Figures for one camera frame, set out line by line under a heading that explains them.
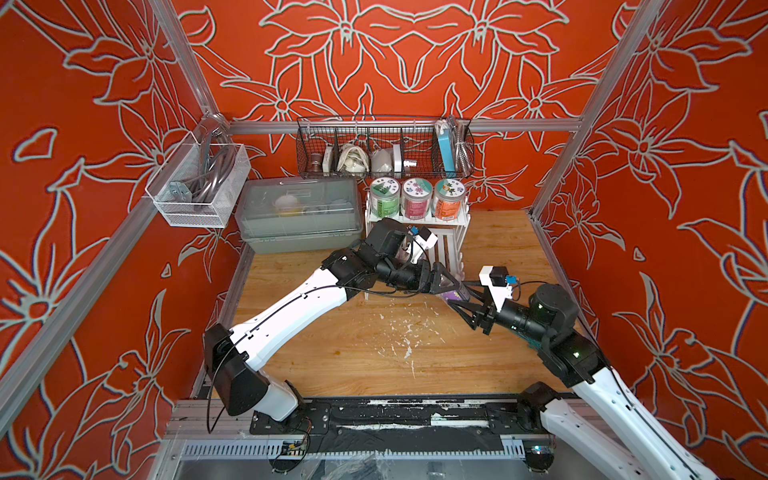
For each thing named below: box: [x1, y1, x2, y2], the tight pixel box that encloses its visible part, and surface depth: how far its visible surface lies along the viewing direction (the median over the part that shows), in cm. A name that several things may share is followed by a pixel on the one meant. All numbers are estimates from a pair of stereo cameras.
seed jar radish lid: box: [434, 178, 466, 221], surface depth 78 cm
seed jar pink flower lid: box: [402, 177, 433, 221], surface depth 79 cm
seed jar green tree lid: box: [370, 176, 401, 219], surface depth 79 cm
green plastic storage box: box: [235, 177, 363, 254], surface depth 99 cm
